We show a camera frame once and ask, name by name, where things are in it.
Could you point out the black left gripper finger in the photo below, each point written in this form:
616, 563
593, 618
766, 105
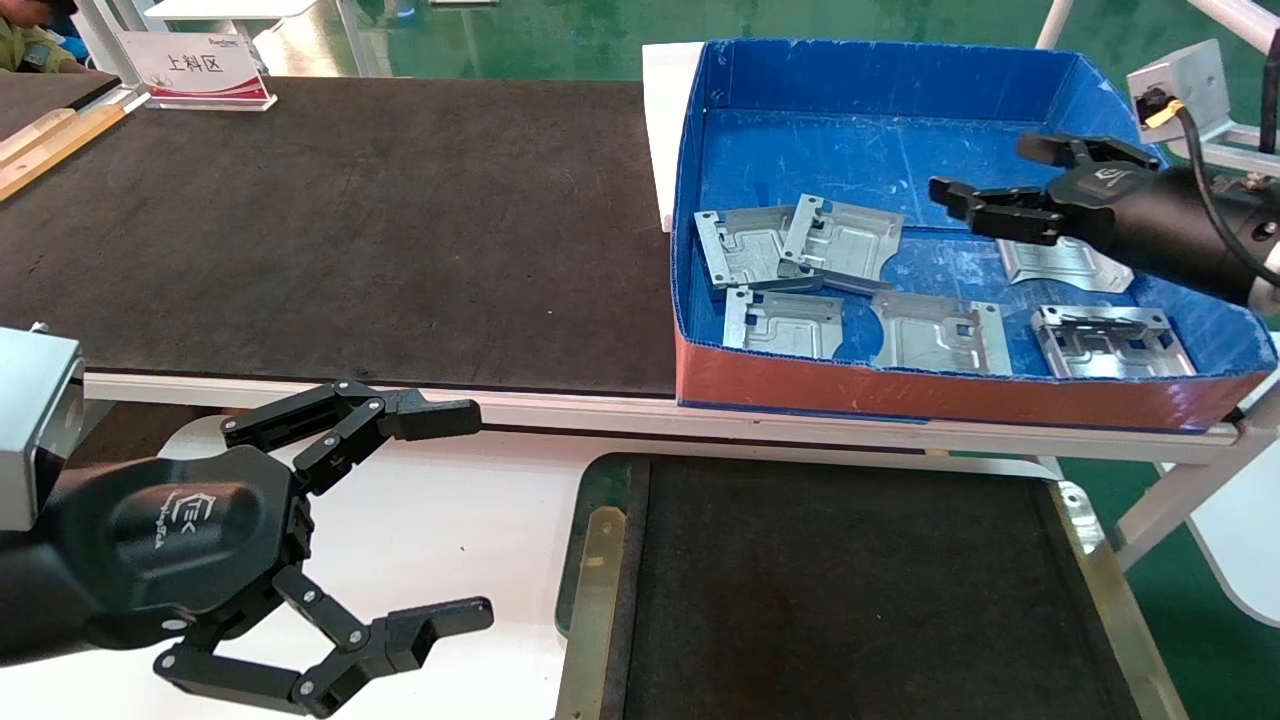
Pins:
400, 415
390, 640

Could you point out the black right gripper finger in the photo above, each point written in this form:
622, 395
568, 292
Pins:
1010, 212
1080, 152

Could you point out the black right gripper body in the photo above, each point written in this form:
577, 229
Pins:
1100, 200

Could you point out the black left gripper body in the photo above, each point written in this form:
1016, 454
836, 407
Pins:
190, 540

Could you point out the grey stamped metal part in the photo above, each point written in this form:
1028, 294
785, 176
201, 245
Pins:
1060, 267
935, 335
1110, 340
740, 250
780, 325
840, 240

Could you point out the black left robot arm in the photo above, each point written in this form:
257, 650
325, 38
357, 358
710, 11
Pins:
30, 600

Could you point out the blue cardboard box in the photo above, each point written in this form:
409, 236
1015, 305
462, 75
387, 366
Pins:
900, 160

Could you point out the large black table mat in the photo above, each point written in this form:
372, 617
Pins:
350, 230

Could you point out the white red sign placard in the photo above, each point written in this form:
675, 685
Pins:
195, 65

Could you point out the black work mat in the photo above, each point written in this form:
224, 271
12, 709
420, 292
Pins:
800, 580

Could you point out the wooden strip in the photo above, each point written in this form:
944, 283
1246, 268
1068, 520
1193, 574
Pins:
60, 145

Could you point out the person in yellow-green shirt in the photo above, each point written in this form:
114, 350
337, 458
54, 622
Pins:
25, 45

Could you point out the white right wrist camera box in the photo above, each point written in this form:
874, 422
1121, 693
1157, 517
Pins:
1190, 85

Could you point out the white table frame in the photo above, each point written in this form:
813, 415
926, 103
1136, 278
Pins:
560, 408

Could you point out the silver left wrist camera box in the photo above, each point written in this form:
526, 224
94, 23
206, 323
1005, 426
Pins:
30, 420

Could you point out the white pipe frame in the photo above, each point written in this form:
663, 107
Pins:
1245, 22

